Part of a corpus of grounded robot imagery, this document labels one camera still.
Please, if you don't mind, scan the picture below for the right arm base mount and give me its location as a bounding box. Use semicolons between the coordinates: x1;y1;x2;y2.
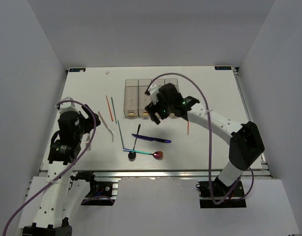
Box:
196;180;247;209

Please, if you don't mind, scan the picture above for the green chopstick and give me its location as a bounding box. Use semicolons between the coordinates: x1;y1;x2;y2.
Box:
111;97;118;124
117;120;125;149

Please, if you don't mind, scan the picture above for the purple iridescent knife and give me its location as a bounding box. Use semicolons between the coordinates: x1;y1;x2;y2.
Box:
132;134;171;144

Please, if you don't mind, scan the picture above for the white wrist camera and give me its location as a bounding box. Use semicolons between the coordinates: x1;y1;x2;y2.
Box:
145;84;162;104
55;96;78;114

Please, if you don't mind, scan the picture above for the black spoon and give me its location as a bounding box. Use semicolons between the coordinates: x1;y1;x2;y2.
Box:
128;124;141;161

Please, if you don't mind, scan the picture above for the purple cable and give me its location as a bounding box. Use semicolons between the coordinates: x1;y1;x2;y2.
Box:
2;99;99;236
146;72;255;205

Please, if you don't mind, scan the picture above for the iridescent rainbow spoon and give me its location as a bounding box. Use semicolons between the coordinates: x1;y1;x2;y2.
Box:
123;148;164;159

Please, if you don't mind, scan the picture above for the blue corner label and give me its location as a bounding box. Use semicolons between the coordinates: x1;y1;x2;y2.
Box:
69;68;86;73
214;66;232;70

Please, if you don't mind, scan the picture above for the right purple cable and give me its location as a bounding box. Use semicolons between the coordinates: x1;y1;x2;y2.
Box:
146;72;255;205

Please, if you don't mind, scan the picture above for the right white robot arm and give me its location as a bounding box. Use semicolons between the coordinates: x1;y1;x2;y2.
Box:
145;83;265;196

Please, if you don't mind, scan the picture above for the fork with dark patterned handle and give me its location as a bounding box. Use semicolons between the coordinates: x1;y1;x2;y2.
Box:
85;132;91;151

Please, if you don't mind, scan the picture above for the left blue corner label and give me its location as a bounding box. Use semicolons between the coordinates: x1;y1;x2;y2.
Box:
69;68;86;73

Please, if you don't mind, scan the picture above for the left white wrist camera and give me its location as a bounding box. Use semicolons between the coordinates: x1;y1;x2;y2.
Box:
55;96;78;114

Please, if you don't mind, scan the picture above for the right blue corner label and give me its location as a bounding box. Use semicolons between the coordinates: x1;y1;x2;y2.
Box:
214;66;232;70

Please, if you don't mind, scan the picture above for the clear four-compartment utensil organizer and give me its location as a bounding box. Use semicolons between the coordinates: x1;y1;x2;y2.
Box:
123;78;183;118

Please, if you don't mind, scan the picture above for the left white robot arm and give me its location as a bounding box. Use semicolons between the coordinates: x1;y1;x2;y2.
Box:
22;100;101;236

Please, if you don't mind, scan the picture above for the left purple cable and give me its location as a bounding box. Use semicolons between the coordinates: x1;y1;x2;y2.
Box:
2;99;99;236

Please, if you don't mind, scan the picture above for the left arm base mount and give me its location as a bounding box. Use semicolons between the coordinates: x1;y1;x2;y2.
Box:
70;172;115;206

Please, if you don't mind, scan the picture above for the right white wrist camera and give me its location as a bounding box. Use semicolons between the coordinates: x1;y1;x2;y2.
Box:
145;84;162;104

